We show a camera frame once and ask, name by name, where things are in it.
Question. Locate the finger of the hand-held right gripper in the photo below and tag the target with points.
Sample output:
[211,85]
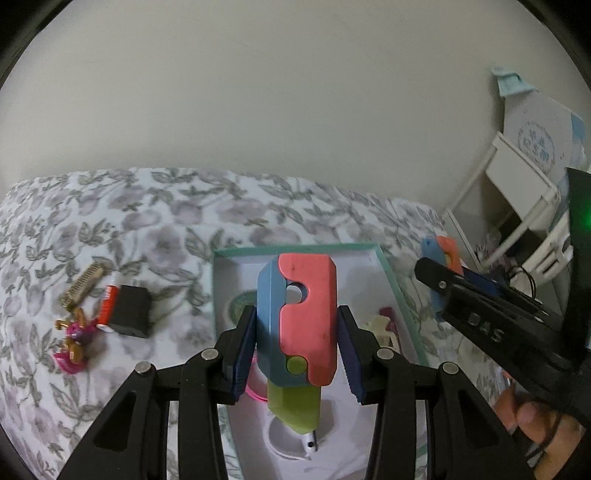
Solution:
[434,273]
[485,282]

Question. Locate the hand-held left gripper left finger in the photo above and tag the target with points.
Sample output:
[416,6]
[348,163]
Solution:
[242,357]

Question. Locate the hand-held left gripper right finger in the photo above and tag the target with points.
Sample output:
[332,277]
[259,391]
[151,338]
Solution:
[353,357]

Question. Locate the coral and blue toy knife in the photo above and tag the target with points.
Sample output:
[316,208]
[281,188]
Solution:
[304,314]
[450,251]

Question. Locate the cream and pink small toy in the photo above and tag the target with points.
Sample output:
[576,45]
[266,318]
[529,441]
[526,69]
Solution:
[376,325]

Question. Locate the white box with teal rim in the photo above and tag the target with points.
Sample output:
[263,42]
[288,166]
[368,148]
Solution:
[360,270]

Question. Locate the person's right forearm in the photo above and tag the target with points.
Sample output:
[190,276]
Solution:
[570,461]

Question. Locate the person's right hand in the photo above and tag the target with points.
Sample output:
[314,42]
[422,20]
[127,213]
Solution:
[535,420]

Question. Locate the white round object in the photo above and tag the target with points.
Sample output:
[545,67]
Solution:
[277,443]

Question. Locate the white shelf rack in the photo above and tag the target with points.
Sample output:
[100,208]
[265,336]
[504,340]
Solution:
[521,175]

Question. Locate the black square charger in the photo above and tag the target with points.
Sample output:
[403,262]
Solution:
[131,311]

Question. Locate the red battery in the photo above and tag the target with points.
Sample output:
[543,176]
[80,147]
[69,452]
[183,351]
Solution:
[108,307]

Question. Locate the white paper bag blue print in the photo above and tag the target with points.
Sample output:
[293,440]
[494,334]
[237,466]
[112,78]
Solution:
[538,134]

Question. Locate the wooden comb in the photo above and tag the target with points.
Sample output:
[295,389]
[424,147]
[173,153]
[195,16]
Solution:
[85,286]

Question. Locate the grey floral bedsheet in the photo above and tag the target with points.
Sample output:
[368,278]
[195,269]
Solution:
[138,212]

